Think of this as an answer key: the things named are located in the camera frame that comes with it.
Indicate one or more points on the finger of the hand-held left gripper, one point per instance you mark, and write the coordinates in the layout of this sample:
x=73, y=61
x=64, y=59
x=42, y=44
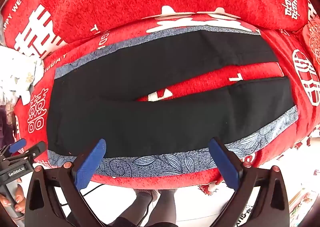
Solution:
x=37, y=148
x=17, y=145

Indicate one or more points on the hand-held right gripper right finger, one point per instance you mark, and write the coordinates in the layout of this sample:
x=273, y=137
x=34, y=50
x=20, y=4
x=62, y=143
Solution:
x=225, y=164

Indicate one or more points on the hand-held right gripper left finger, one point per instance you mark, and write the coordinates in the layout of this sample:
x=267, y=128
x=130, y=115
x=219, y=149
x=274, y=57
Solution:
x=91, y=164

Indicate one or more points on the black pants with blue stripes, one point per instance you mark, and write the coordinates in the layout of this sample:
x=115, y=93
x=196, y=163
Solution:
x=125, y=121

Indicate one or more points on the person's left hand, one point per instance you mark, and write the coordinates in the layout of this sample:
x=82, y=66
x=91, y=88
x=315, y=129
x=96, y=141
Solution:
x=20, y=200

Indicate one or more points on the dark purple cloth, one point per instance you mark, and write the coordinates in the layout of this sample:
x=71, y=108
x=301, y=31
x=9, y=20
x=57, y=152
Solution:
x=5, y=121

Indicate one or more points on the person's left leg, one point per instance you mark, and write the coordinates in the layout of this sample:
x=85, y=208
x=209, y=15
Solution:
x=140, y=207

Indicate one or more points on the person's leg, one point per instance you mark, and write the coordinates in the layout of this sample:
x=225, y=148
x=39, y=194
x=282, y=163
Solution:
x=140, y=207
x=167, y=207

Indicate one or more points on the person's right leg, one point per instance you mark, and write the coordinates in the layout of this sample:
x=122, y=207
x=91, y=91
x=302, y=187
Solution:
x=167, y=207

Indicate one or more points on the white floral cloth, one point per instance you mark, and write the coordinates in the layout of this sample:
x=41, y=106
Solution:
x=17, y=71

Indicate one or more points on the colourful printed mat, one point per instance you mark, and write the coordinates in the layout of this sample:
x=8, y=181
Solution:
x=303, y=204

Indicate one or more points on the red printed blanket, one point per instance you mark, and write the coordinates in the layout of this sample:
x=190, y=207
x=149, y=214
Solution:
x=207, y=76

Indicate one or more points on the red embroidered pillow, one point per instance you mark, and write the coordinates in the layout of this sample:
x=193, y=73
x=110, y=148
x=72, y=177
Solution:
x=312, y=39

